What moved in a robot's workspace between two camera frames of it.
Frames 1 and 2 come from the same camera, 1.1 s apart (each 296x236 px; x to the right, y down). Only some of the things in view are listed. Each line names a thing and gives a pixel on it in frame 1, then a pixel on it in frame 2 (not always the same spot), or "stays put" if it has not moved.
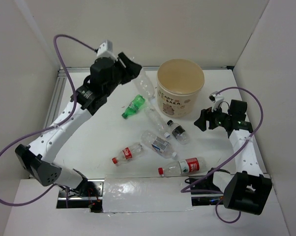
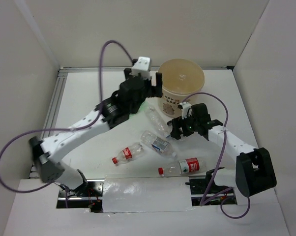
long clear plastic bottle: [153, 113] stays put
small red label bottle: [127, 154] stays put
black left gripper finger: [128, 77] → [159, 79]
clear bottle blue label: [161, 145] stays put
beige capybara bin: [179, 81] stays put
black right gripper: [201, 121] → [177, 123]
